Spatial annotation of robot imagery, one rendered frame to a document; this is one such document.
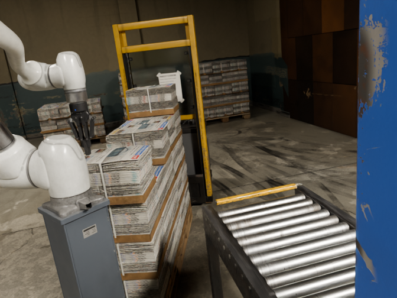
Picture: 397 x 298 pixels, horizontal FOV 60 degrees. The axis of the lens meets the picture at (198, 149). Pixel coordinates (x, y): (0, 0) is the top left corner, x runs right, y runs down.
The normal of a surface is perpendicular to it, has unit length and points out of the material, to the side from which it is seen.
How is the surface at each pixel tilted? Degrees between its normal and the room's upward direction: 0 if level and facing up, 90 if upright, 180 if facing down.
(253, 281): 0
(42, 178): 91
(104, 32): 90
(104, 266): 90
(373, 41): 90
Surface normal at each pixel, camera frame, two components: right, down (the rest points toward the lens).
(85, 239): 0.73, 0.11
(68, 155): 0.58, -0.11
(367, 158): -0.96, 0.17
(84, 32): 0.25, 0.24
